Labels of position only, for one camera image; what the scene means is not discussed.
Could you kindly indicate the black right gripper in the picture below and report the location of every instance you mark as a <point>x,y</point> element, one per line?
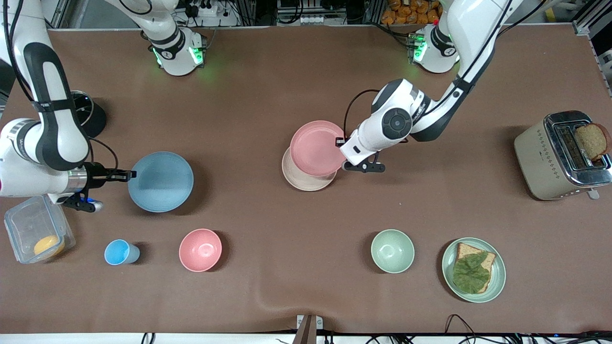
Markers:
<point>99,174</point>

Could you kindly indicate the pink plate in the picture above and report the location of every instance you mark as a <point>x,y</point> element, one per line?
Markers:
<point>315,148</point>

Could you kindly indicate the blue plate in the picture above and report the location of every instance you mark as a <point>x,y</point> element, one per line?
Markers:
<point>162,184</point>

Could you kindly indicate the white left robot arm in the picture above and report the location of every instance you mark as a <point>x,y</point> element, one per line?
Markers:
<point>473,28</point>

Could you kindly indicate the beige plate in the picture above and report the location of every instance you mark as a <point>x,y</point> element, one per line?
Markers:
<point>306,184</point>

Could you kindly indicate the brown table mat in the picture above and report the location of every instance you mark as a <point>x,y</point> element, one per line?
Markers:
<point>287,95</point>

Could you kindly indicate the blue cup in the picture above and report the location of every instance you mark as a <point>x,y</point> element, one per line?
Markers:
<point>119,252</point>

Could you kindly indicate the glass pot lid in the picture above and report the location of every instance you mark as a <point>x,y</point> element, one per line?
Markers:
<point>82,105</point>

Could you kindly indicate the orange round food piece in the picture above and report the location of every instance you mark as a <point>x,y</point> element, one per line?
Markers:
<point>49,246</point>

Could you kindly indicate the clear plastic container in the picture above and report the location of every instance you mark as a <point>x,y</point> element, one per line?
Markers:
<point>28,224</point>

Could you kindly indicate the pink bowl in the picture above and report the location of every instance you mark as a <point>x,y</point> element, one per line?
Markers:
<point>200,250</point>

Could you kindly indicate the green bowl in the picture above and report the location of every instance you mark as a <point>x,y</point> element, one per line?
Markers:
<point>392,251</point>

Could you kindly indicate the white power strip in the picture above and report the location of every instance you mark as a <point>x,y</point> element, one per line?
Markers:
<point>315,20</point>
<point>203,8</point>

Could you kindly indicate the orange snack pile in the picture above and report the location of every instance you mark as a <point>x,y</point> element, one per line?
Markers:
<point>411,12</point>

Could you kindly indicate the brown bread slice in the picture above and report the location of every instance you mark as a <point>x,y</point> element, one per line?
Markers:
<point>466,249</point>

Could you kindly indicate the green lettuce leaf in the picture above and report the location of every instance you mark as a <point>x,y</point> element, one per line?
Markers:
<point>471,273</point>

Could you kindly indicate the beige chrome toaster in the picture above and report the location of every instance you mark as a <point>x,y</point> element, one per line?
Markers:
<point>540,162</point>

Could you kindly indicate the green plate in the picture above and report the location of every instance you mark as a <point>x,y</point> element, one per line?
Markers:
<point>498,277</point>

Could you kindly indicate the brown toast slice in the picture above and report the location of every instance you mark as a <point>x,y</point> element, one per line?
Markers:
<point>593,141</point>

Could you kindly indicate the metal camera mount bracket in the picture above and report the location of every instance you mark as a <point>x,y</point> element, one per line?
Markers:
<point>308,327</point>

